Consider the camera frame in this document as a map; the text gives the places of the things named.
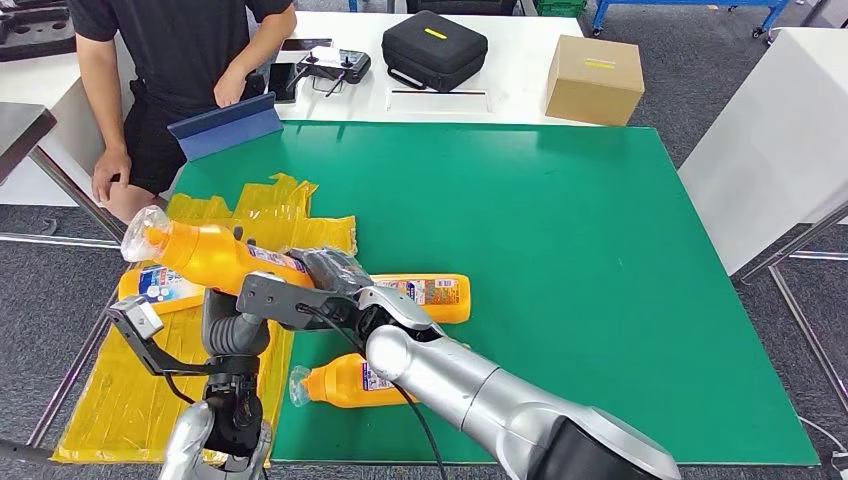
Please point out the person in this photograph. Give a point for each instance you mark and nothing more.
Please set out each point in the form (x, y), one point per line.
(179, 46)

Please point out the black flat tablet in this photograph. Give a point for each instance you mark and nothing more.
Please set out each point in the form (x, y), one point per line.
(305, 45)

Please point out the black box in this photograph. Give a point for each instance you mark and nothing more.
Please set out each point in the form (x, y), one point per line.
(464, 5)

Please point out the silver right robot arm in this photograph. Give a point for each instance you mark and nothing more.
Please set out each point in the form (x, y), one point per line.
(464, 397)

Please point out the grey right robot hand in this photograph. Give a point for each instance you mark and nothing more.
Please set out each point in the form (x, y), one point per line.
(331, 272)

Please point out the black smartphone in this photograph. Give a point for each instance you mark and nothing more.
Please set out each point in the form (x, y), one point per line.
(281, 83)

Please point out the blue metal cart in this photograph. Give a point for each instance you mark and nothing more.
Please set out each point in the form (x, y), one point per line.
(662, 3)

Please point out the black remote controller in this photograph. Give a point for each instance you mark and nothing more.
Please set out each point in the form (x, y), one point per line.
(334, 66)

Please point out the yellow plastic sheet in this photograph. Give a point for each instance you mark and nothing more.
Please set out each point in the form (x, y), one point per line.
(112, 411)

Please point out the white desk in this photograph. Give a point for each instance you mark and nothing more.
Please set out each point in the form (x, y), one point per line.
(518, 73)

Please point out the metal frame bar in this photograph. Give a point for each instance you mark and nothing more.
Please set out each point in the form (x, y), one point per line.
(73, 371)
(805, 331)

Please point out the green table mat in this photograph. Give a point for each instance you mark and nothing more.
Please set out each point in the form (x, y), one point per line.
(530, 199)

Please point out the blue tablet case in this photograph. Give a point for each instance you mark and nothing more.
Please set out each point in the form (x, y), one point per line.
(225, 129)

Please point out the black foam tray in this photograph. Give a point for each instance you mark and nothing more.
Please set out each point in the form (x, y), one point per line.
(33, 33)

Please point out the green plastic crate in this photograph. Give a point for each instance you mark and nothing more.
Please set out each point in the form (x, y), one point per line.
(560, 8)

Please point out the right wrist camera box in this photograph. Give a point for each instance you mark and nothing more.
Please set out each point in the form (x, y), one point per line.
(278, 301)

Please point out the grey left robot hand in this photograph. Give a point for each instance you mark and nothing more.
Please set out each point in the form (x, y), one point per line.
(232, 334)

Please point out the white side table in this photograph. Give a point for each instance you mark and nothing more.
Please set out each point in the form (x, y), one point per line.
(762, 152)

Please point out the orange detergent bottle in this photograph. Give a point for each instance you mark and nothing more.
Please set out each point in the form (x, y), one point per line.
(159, 285)
(450, 308)
(199, 258)
(331, 387)

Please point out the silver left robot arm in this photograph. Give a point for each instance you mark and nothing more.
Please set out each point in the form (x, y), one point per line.
(185, 437)

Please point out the black carrying case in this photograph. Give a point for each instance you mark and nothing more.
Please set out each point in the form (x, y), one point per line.
(432, 55)

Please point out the brown cardboard box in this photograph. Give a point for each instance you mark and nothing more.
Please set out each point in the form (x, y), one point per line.
(591, 85)

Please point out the grey side table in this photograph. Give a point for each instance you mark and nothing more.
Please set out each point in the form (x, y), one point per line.
(20, 132)

